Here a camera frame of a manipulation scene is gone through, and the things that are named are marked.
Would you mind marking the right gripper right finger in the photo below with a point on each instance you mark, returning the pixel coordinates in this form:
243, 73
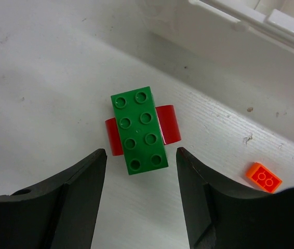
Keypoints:
222, 213

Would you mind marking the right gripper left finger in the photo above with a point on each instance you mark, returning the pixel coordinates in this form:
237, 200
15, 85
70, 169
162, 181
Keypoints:
58, 212

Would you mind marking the red curved duplo brick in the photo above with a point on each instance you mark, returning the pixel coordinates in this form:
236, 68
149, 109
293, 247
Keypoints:
167, 121

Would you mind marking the green duplo brick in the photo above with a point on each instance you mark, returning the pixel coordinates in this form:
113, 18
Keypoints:
139, 131

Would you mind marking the small orange lego brick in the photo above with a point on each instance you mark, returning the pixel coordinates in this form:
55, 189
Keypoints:
263, 177

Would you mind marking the white three-compartment plastic bin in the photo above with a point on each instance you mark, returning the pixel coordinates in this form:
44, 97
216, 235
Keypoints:
254, 40

